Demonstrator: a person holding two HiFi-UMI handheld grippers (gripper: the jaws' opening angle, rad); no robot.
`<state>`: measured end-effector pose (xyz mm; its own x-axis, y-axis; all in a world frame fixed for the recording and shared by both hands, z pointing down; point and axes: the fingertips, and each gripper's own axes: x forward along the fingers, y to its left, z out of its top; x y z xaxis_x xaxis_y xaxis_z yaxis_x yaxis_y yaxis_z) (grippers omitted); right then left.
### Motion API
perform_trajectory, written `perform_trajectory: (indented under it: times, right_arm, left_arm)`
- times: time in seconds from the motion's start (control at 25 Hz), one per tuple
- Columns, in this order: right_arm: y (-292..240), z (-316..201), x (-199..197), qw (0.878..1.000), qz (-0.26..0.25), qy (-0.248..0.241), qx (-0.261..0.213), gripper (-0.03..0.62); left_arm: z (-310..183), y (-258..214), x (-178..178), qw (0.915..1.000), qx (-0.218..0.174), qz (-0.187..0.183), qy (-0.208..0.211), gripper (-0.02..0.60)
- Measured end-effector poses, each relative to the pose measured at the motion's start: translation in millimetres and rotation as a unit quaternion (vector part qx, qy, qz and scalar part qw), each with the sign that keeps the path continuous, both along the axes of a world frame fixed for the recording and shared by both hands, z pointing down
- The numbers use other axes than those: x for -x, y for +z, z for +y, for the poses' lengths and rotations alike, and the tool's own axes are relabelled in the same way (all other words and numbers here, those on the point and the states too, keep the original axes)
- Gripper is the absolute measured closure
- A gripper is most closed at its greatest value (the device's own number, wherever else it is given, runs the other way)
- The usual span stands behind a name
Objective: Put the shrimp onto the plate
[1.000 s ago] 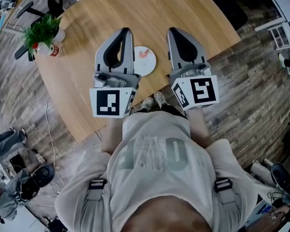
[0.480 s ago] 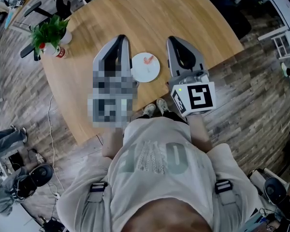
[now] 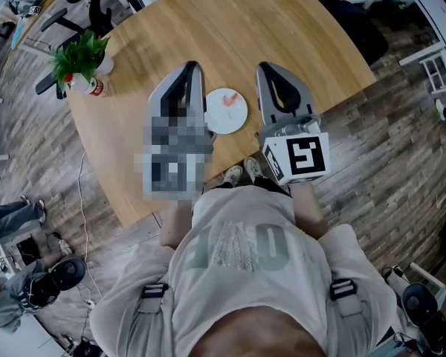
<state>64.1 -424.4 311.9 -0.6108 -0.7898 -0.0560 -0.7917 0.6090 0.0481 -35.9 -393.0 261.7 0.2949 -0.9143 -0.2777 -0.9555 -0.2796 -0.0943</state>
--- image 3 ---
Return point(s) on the person's left forearm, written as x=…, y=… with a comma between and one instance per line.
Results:
x=175, y=223

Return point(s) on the person's beige shirt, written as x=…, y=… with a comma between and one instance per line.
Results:
x=245, y=259

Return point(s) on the black office chair with armrests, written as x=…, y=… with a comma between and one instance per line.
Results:
x=96, y=9

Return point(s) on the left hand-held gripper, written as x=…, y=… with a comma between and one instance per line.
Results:
x=174, y=169

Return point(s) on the person's white shoe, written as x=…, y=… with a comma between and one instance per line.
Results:
x=252, y=169
x=233, y=176

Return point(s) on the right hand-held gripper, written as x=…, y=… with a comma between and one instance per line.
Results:
x=306, y=156

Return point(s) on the person's left white shoe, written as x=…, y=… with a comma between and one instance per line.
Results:
x=233, y=176

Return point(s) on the red white can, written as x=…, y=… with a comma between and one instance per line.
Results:
x=91, y=86

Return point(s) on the white round plate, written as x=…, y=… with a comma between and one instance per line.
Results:
x=226, y=119

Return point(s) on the white table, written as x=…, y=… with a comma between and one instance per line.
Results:
x=431, y=6

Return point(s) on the person's right forearm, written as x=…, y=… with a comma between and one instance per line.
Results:
x=310, y=210

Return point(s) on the black round helmet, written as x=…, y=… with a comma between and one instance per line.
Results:
x=68, y=273
x=418, y=303

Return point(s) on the green potted plant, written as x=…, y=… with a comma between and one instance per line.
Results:
x=80, y=56

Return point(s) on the person's right white shoe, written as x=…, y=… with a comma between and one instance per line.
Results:
x=252, y=169

